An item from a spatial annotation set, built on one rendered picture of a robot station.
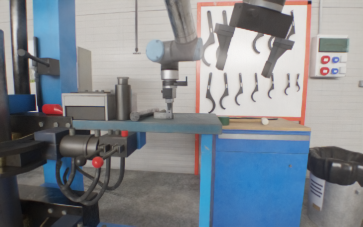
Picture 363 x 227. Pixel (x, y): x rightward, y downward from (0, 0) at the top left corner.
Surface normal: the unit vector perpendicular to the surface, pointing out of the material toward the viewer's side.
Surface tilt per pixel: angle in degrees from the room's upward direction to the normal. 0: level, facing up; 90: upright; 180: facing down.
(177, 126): 90
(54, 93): 90
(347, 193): 93
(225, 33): 113
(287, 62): 90
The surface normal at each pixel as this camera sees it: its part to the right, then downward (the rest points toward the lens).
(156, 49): -0.41, 0.10
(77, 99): -0.11, 0.11
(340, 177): -0.78, 0.23
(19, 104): 0.99, 0.02
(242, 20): 0.12, 0.50
